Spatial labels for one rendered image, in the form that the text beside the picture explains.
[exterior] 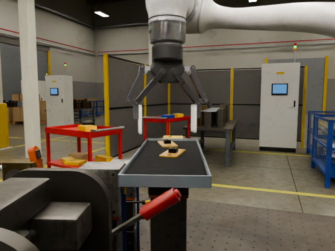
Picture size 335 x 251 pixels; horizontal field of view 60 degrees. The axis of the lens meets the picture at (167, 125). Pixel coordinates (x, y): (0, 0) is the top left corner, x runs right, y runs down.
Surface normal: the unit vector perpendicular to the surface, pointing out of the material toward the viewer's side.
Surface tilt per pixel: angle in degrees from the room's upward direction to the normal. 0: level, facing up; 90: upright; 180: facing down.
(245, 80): 90
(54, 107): 90
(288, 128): 90
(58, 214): 0
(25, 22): 90
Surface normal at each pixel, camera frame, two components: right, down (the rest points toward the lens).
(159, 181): -0.05, 0.11
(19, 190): 0.00, -0.99
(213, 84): -0.33, 0.10
